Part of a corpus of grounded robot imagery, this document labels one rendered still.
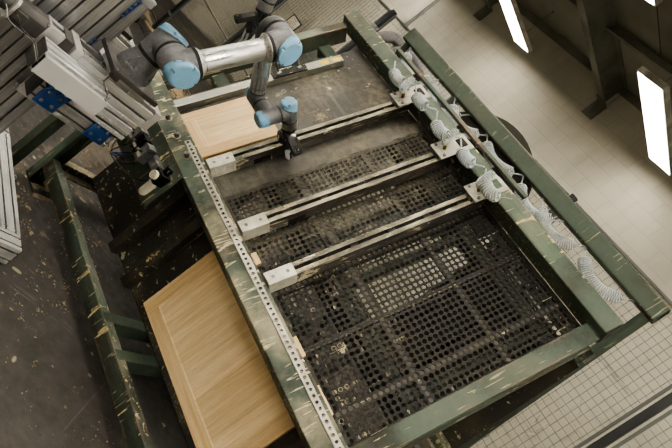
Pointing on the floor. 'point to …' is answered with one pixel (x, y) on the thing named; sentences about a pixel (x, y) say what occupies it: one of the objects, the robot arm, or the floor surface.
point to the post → (35, 138)
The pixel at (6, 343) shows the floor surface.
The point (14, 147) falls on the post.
